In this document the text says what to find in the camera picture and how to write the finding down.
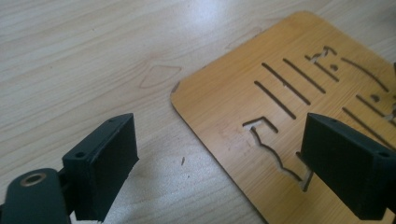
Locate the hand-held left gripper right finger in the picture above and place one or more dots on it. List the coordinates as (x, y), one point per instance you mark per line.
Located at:
(348, 168)

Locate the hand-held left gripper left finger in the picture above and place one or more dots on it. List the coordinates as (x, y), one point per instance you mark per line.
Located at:
(99, 168)

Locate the wooden coaster with cutouts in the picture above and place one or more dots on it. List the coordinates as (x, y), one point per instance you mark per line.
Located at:
(224, 102)

